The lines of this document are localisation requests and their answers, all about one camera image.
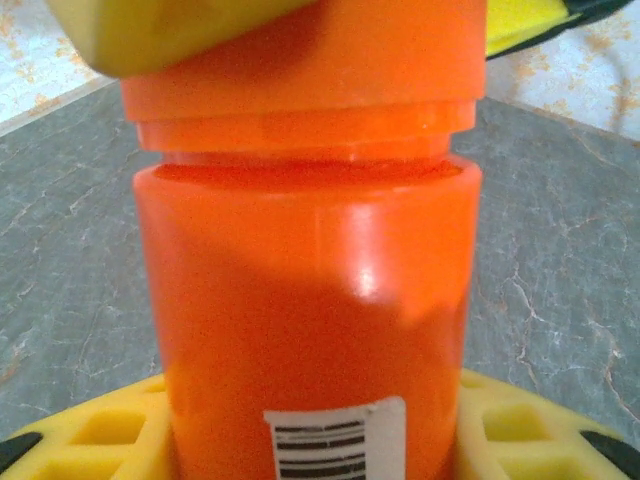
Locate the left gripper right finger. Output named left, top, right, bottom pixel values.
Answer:
left=452, top=368, right=640, bottom=480

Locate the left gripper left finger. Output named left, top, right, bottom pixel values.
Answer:
left=0, top=373, right=174, bottom=480

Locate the orange bottle cap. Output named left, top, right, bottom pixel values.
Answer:
left=119, top=0, right=487, bottom=124

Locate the orange pill bottle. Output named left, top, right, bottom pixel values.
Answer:
left=132, top=97, right=485, bottom=480

